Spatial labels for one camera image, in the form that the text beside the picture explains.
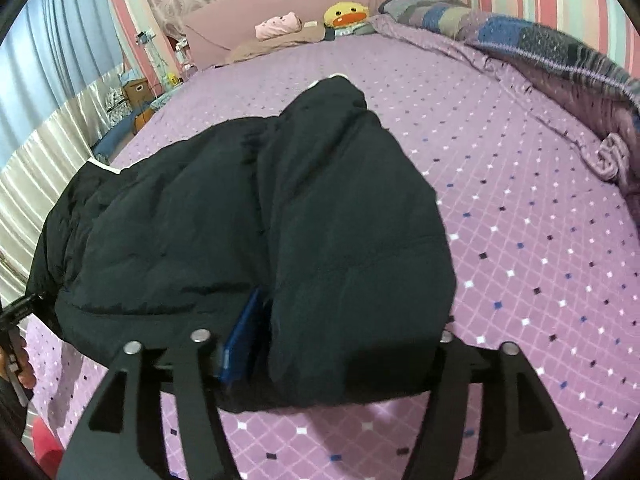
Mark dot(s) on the blue curtain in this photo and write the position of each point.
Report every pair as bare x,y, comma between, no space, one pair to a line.
60,45

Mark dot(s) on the person's left forearm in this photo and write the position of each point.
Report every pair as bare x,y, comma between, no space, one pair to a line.
12,415

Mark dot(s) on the brown pillow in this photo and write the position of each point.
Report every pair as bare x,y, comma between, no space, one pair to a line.
280,42

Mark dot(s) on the cardboard box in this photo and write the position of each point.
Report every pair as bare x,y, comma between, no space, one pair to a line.
135,91

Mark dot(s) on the blue cloth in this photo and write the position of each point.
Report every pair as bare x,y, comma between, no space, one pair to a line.
112,137

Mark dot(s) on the person's left hand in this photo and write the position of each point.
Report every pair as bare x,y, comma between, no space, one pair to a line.
26,367

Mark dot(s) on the beige satin curtain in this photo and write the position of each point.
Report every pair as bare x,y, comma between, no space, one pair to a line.
40,160

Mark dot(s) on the pink plush toy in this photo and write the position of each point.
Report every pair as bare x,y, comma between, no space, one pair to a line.
277,25

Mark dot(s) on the small yellow item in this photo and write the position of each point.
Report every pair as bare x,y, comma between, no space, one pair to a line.
173,79

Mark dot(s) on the orange wooden nightstand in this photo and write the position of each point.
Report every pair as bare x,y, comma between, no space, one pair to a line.
143,119

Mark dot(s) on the patchwork quilt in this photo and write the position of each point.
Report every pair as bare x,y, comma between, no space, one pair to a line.
550,45

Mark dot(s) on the purple diamond-patterned bed sheet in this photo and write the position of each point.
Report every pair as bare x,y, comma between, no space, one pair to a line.
500,210

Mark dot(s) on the black jacket with white lining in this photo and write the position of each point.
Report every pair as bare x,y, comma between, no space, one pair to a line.
300,210

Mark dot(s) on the yellow duck plush toy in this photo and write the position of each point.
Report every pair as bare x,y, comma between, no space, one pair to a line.
345,14

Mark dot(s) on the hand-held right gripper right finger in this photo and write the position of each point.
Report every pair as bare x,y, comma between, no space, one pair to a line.
450,375

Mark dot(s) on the red cloth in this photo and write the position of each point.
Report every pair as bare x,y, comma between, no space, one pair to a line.
45,442

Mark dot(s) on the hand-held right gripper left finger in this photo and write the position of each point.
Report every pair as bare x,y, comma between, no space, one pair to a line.
245,335

